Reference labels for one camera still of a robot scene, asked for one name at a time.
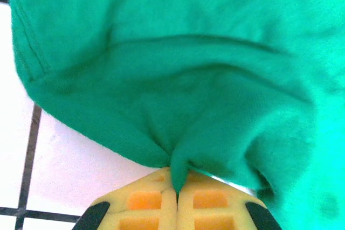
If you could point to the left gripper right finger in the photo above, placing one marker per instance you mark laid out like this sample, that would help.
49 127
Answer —
215 205

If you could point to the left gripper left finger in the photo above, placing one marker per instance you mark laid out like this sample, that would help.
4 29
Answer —
140 205

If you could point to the green t-shirt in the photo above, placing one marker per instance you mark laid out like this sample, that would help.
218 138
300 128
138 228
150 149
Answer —
188 65

